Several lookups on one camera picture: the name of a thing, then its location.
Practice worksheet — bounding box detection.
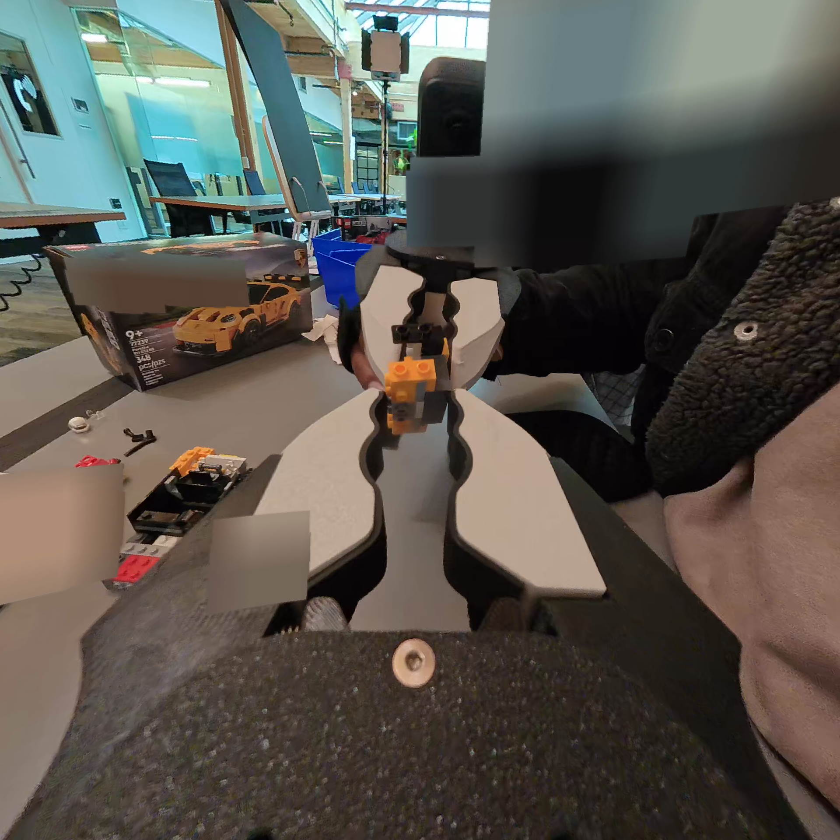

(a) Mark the black tripod stand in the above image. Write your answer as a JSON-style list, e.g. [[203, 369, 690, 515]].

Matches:
[[374, 79, 403, 217]]

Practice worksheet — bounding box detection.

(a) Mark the potted plant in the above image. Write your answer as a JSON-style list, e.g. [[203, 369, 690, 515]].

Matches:
[[392, 123, 419, 177]]

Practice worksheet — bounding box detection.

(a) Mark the phone sign door window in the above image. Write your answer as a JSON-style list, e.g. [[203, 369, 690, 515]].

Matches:
[[0, 33, 63, 140]]

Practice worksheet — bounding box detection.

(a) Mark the dark toy box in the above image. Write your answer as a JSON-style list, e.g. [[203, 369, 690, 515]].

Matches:
[[336, 213, 396, 246]]

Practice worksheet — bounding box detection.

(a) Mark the blue plastic bin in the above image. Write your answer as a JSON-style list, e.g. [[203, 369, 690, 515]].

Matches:
[[311, 227, 370, 311]]

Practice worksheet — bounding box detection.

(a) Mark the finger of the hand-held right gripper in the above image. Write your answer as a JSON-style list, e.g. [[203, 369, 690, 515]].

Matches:
[[438, 274, 506, 392], [361, 264, 425, 391]]

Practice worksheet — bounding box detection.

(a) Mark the grey desk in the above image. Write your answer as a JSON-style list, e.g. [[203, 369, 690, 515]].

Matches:
[[0, 308, 680, 828]]

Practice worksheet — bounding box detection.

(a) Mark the wooden table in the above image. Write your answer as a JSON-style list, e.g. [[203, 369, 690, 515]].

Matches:
[[0, 202, 127, 258]]

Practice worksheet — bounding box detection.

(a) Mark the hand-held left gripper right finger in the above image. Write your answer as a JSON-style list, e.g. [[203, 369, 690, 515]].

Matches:
[[446, 387, 608, 599]]

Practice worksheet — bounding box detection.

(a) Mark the black coiled cable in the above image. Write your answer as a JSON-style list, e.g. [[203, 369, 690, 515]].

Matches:
[[0, 255, 42, 311]]

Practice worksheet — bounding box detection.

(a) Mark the long background table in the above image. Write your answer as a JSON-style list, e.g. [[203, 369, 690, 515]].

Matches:
[[150, 193, 291, 238]]

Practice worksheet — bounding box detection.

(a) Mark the plaid shirt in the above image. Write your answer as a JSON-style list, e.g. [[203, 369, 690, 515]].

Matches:
[[592, 364, 652, 435]]

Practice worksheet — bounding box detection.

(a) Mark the studio light panel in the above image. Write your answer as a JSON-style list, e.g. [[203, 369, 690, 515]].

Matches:
[[360, 16, 412, 82]]

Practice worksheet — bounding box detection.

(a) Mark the yellow car toy box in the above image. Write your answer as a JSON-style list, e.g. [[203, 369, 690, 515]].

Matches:
[[42, 233, 315, 393]]

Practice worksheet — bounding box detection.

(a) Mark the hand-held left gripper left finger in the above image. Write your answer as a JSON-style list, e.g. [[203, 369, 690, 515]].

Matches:
[[256, 388, 388, 578]]

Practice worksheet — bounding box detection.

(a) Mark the black brick car chassis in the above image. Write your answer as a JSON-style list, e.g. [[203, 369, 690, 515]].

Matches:
[[112, 446, 255, 589]]

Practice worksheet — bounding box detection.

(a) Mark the black office chair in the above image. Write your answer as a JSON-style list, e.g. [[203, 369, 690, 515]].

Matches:
[[142, 159, 219, 238]]

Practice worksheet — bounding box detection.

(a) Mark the long black orange brick strip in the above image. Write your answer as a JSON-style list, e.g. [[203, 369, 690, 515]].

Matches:
[[392, 322, 454, 424]]

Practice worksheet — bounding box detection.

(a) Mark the pink sweatshirt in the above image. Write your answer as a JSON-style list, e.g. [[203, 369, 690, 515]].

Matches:
[[663, 381, 840, 811]]

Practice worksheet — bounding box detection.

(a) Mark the person's right hand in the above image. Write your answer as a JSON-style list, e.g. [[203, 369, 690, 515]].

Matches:
[[351, 341, 385, 391]]

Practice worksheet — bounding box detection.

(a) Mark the grey divider panel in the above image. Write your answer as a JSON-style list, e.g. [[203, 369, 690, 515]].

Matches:
[[220, 0, 333, 225]]

